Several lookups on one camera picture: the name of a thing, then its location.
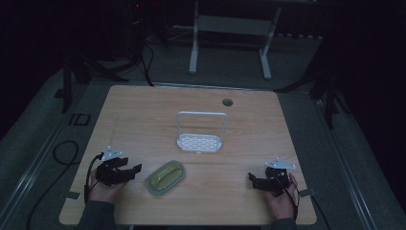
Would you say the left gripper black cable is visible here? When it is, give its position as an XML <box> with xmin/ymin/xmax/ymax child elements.
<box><xmin>83</xmin><ymin>152</ymin><xmax>105</xmax><ymax>204</ymax></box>

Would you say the black floor cable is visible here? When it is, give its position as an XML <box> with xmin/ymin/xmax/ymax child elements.
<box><xmin>25</xmin><ymin>140</ymin><xmax>80</xmax><ymax>230</ymax></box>

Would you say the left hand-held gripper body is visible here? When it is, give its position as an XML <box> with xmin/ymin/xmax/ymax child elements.
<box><xmin>95</xmin><ymin>146</ymin><xmax>129</xmax><ymax>188</ymax></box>

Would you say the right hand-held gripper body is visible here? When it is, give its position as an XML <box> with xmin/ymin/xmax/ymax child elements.
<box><xmin>260</xmin><ymin>156</ymin><xmax>297</xmax><ymax>197</ymax></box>

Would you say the grey-green oval soap dish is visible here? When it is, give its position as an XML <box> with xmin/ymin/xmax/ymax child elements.
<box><xmin>145</xmin><ymin>159</ymin><xmax>187</xmax><ymax>196</ymax></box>

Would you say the black tripod stand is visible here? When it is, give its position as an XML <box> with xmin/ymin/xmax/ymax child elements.
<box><xmin>277</xmin><ymin>63</ymin><xmax>352</xmax><ymax>130</ymax></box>
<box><xmin>53</xmin><ymin>47</ymin><xmax>130</xmax><ymax>115</ymax></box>

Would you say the white metal stand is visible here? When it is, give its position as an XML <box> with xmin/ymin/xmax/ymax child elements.
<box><xmin>187</xmin><ymin>0</ymin><xmax>283</xmax><ymax>81</ymax></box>

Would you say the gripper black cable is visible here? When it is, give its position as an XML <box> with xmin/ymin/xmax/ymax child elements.
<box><xmin>83</xmin><ymin>152</ymin><xmax>105</xmax><ymax>204</ymax></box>
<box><xmin>279</xmin><ymin>177</ymin><xmax>332</xmax><ymax>230</ymax></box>

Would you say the person's right hand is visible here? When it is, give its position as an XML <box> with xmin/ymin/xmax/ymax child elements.
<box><xmin>262</xmin><ymin>172</ymin><xmax>300</xmax><ymax>220</ymax></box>

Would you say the yellow-green soap bar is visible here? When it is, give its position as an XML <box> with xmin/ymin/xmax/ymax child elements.
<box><xmin>150</xmin><ymin>162</ymin><xmax>184</xmax><ymax>192</ymax></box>

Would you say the person's left hand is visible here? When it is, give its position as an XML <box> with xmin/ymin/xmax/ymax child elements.
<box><xmin>88</xmin><ymin>168</ymin><xmax>127</xmax><ymax>204</ymax></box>

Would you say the white rack with handle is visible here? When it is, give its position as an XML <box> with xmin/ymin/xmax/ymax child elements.
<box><xmin>176</xmin><ymin>110</ymin><xmax>229</xmax><ymax>154</ymax></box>

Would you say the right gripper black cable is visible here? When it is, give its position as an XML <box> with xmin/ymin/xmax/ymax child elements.
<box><xmin>279</xmin><ymin>177</ymin><xmax>332</xmax><ymax>230</ymax></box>

